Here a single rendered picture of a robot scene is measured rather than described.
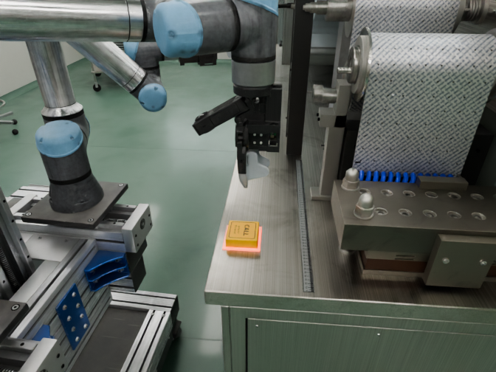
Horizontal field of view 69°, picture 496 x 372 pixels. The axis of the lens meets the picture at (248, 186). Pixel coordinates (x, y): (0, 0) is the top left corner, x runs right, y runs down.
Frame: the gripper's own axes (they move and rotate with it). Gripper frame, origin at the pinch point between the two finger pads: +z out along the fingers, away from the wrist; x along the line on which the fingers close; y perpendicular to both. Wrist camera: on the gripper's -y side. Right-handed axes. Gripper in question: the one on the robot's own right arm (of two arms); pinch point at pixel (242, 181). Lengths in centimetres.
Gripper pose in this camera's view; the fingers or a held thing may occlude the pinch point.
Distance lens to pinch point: 73.4
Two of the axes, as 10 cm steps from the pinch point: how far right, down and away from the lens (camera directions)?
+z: 0.0, 8.5, 5.2
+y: 10.0, 0.4, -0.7
